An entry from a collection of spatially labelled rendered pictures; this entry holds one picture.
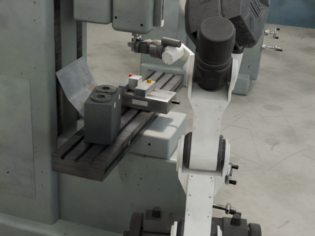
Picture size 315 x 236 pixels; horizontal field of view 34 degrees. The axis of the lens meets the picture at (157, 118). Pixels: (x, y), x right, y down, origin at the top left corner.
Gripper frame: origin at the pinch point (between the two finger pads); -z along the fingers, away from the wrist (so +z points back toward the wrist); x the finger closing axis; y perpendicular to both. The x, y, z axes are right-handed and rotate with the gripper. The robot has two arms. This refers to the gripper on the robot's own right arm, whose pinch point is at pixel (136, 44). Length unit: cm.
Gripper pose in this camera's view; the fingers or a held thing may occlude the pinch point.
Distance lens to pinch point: 256.6
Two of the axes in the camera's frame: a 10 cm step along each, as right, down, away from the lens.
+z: 8.1, 2.6, -5.2
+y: -0.4, 9.2, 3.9
